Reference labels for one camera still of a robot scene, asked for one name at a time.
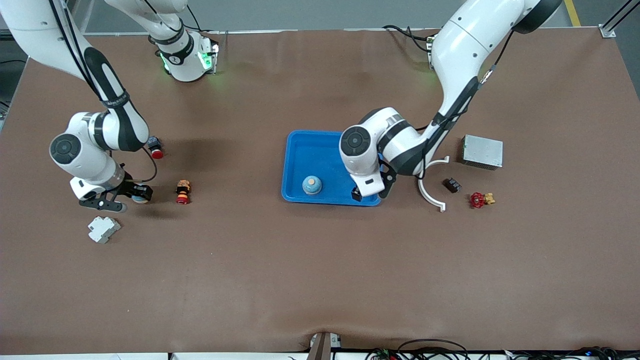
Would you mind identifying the bundle of black cables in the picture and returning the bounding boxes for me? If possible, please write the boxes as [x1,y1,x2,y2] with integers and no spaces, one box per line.
[365,339,640,360]

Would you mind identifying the brown table cover sheet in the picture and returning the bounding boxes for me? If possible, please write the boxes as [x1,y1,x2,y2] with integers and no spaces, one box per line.
[0,27,640,356]

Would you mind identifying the silver metal power supply box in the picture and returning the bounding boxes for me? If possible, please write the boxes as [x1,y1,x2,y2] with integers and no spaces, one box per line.
[460,134,504,171]

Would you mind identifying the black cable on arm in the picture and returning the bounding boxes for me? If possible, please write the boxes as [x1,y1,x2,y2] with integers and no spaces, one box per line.
[47,0,159,184]
[417,27,518,181]

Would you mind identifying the blue plastic tray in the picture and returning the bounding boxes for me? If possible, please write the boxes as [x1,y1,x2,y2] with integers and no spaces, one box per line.
[281,130,384,207]

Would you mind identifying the white curved plastic bracket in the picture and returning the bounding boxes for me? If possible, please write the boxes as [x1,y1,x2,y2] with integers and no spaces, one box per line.
[418,156,451,213]

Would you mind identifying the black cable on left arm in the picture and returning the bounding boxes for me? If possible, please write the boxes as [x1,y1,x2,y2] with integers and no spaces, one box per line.
[417,27,518,181]

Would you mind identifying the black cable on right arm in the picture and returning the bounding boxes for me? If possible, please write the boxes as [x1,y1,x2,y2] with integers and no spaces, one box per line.
[47,0,159,184]

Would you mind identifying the aluminium frame post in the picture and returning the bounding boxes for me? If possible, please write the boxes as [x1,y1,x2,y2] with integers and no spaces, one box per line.
[600,0,640,38]

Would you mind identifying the white circuit breaker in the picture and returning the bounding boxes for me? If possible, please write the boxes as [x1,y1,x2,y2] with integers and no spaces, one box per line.
[88,216,122,244]

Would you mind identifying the black cable at arm base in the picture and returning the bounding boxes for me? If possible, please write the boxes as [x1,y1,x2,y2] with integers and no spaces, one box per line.
[382,24,436,55]

